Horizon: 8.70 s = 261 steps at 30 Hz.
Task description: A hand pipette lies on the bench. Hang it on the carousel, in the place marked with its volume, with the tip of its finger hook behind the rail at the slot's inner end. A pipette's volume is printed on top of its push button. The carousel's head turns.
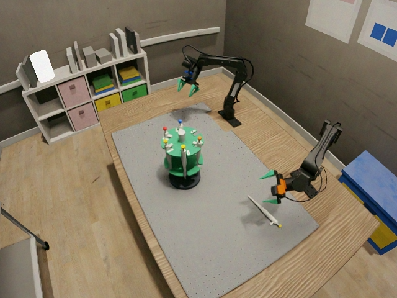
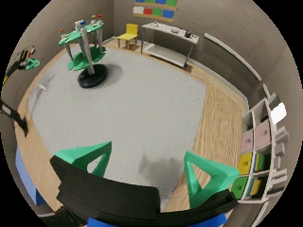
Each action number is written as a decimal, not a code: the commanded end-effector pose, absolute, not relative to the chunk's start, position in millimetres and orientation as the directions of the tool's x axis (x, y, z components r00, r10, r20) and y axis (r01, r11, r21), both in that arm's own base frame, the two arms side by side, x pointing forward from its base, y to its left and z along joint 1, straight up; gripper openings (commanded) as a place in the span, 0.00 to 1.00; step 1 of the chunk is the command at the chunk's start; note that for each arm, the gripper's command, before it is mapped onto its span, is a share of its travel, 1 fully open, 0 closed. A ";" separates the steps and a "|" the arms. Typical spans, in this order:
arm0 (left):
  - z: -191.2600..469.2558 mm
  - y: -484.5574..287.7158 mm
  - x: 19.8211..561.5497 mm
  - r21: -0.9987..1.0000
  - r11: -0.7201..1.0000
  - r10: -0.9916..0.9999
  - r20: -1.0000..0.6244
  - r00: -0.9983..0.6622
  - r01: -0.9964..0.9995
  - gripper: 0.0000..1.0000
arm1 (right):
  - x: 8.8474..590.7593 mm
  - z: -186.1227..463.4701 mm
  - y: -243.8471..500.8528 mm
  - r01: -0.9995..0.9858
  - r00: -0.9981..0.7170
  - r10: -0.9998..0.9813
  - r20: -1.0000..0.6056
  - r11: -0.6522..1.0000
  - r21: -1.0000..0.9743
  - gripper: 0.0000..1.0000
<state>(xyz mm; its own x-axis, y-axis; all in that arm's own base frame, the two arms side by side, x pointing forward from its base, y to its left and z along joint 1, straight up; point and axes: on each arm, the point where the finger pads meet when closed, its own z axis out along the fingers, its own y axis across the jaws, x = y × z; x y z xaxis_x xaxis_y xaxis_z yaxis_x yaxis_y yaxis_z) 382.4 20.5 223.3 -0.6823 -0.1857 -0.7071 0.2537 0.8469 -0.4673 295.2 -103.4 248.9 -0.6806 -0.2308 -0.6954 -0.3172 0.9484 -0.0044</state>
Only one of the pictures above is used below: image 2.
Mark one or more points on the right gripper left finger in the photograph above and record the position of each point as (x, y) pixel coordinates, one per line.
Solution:
(82, 157)

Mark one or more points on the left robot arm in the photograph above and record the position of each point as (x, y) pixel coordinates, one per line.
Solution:
(3, 106)

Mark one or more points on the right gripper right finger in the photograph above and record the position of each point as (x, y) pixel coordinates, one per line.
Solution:
(221, 177)

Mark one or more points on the grey pipette with blue button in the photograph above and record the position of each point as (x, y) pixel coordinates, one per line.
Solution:
(86, 45)

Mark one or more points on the grey pipette with red button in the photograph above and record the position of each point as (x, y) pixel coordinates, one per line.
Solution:
(99, 32)

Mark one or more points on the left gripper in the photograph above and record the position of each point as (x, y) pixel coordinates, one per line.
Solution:
(27, 64)

